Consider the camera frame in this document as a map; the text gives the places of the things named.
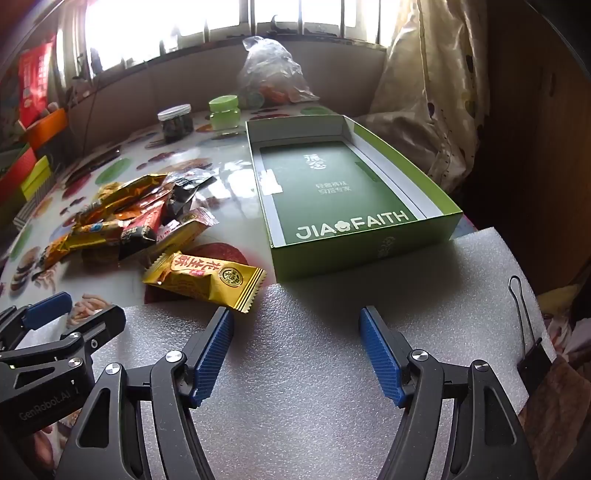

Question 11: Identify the fruit print tablecloth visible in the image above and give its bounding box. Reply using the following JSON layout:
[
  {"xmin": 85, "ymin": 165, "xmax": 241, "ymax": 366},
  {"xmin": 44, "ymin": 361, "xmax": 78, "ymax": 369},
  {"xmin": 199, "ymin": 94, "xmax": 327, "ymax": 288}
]
[{"xmin": 0, "ymin": 105, "xmax": 467, "ymax": 324}]

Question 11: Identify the green jar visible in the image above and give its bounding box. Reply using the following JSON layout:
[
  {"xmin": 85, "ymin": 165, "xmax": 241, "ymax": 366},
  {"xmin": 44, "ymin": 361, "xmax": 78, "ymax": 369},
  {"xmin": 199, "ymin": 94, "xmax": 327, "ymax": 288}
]
[{"xmin": 208, "ymin": 95, "xmax": 241, "ymax": 131}]

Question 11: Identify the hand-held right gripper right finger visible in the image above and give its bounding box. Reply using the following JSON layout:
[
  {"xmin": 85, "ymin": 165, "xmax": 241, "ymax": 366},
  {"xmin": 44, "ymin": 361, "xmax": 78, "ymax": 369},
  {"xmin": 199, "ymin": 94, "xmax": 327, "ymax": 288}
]
[{"xmin": 359, "ymin": 305, "xmax": 539, "ymax": 480}]

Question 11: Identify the green cardboard box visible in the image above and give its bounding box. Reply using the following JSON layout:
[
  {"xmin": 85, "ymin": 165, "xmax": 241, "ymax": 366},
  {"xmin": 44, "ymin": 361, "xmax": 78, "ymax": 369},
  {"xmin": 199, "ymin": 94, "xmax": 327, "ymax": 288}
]
[{"xmin": 245, "ymin": 114, "xmax": 463, "ymax": 281}]

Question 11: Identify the black smartphone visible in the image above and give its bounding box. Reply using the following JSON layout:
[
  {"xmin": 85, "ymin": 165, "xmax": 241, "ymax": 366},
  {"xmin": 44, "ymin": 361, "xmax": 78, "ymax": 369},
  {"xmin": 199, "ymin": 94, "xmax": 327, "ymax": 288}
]
[{"xmin": 69, "ymin": 147, "xmax": 123, "ymax": 178}]

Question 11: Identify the brown cloth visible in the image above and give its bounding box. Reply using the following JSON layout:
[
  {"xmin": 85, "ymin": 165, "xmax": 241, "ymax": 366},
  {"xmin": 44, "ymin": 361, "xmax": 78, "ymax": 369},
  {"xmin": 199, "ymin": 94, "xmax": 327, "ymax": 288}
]
[{"xmin": 517, "ymin": 355, "xmax": 591, "ymax": 480}]

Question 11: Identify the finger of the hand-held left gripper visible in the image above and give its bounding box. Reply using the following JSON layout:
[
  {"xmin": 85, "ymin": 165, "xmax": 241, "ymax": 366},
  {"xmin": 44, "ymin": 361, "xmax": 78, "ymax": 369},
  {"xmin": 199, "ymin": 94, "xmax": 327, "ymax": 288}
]
[
  {"xmin": 0, "ymin": 304, "xmax": 126, "ymax": 398},
  {"xmin": 0, "ymin": 292, "xmax": 73, "ymax": 352}
]

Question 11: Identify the dark jar with silver lid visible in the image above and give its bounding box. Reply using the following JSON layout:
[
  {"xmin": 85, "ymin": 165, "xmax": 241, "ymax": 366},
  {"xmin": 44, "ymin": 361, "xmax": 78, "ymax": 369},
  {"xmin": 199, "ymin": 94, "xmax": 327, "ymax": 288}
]
[{"xmin": 157, "ymin": 104, "xmax": 195, "ymax": 144}]

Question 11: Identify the brown wooden wardrobe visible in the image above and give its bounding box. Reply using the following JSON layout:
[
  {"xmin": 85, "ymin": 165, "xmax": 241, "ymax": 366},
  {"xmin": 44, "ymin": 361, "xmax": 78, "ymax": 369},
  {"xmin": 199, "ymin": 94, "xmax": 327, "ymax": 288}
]
[{"xmin": 475, "ymin": 0, "xmax": 591, "ymax": 296}]

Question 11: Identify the clear plastic bag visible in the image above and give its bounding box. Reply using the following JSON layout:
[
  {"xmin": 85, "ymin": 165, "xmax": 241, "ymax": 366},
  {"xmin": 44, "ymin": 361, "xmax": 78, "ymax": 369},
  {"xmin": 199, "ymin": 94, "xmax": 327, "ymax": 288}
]
[{"xmin": 236, "ymin": 37, "xmax": 321, "ymax": 110}]

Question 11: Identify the yellow cloth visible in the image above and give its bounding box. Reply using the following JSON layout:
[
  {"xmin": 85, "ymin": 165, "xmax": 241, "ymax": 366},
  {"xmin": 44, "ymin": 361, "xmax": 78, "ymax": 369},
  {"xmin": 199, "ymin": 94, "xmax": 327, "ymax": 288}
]
[{"xmin": 536, "ymin": 281, "xmax": 591, "ymax": 356}]

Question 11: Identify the white foam sheet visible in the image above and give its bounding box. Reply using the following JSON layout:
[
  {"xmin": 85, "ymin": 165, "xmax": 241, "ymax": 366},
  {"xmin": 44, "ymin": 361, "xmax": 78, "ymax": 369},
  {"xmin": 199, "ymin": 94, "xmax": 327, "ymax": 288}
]
[{"xmin": 122, "ymin": 226, "xmax": 555, "ymax": 480}]

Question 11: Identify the window with metal bars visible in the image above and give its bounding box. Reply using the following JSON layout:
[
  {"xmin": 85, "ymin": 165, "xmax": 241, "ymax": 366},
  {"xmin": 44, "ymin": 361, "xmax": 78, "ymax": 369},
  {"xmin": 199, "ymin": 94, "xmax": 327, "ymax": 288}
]
[{"xmin": 60, "ymin": 0, "xmax": 416, "ymax": 75}]

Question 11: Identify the orange box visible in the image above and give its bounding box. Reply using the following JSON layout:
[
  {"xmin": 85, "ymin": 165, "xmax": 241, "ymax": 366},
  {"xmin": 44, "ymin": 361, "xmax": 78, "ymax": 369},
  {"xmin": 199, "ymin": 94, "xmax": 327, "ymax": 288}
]
[{"xmin": 25, "ymin": 108, "xmax": 70, "ymax": 148}]

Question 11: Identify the yellow peanut candy packet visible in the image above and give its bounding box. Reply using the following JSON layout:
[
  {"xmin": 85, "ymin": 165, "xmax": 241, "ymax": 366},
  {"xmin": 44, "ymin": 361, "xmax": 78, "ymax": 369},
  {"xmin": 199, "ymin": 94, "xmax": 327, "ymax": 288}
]
[{"xmin": 142, "ymin": 251, "xmax": 267, "ymax": 315}]

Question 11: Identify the small green box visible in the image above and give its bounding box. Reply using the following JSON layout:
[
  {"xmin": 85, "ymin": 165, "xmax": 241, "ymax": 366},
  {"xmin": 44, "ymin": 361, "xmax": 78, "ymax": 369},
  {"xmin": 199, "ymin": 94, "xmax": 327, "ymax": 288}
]
[{"xmin": 21, "ymin": 156, "xmax": 52, "ymax": 199}]

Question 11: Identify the red packet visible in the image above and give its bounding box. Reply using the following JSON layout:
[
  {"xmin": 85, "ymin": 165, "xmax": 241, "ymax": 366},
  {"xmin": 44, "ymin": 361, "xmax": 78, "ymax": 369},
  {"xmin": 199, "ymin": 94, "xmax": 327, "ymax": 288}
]
[{"xmin": 17, "ymin": 46, "xmax": 58, "ymax": 130}]

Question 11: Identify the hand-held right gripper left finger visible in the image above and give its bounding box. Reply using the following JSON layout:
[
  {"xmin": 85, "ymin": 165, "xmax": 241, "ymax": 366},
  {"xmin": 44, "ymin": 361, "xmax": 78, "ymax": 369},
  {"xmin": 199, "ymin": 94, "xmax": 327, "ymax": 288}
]
[{"xmin": 60, "ymin": 306, "xmax": 236, "ymax": 480}]

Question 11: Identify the cream patterned curtain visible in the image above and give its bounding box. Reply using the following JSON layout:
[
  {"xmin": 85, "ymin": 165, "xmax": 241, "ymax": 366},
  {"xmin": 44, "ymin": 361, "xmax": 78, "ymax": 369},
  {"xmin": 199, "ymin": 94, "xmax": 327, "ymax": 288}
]
[{"xmin": 365, "ymin": 0, "xmax": 490, "ymax": 195}]

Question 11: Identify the black binder clip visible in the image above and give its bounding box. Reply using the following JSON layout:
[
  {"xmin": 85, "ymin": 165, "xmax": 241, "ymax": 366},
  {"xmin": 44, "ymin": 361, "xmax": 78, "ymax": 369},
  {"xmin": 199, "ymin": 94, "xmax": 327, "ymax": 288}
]
[{"xmin": 508, "ymin": 275, "xmax": 555, "ymax": 393}]

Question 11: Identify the pile of snack packets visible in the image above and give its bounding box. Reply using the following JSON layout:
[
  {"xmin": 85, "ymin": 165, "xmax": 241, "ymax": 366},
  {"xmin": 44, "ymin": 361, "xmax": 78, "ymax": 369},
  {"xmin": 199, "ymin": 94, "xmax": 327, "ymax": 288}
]
[{"xmin": 34, "ymin": 170, "xmax": 220, "ymax": 273}]

